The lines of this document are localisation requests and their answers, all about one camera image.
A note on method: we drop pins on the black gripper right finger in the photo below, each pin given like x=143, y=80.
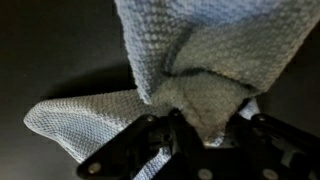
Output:
x=286, y=136

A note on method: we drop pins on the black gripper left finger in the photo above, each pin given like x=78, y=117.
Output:
x=133, y=146

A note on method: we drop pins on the light blue woven towel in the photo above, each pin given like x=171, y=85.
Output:
x=206, y=50

